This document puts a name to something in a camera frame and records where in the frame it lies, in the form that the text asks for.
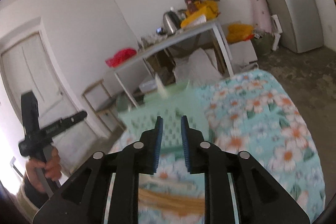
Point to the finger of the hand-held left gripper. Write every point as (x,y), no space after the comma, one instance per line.
(69,121)

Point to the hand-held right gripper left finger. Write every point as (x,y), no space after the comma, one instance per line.
(158,140)

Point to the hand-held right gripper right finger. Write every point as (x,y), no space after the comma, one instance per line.
(185,142)

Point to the green plastic basket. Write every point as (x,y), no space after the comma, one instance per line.
(147,113)

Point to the person's left forearm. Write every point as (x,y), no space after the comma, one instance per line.
(31,195)

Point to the person's left hand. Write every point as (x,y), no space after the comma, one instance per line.
(52,169)

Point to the wooden chair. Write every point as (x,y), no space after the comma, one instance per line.
(93,86)

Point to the clear plastic box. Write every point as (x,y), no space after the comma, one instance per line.
(147,86)

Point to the white door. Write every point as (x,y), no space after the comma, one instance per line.
(26,64)

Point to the pile of wooden chopsticks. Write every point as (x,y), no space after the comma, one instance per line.
(170,200)

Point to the white sack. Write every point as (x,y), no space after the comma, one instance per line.
(197,65)

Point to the floral blanket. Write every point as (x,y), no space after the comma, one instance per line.
(262,121)

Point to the red plastic bag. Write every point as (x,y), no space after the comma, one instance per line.
(120,56)

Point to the white table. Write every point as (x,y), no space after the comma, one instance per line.
(168,41)

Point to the white cardboard box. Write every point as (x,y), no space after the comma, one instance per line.
(242,54)

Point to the steel electric kettle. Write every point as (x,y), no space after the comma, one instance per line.
(171,23)

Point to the yellow plastic bag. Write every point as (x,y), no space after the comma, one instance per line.
(240,32)

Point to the green bag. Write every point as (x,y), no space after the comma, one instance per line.
(262,44)

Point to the yellow bag with white paper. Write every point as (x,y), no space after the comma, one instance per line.
(202,12)

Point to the dark printed box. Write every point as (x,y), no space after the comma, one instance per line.
(191,2)

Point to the white plastic stool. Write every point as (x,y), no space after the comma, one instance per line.
(276,32)

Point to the pink board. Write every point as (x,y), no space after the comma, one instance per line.
(258,6)

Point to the silver fridge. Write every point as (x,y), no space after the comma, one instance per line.
(296,16)

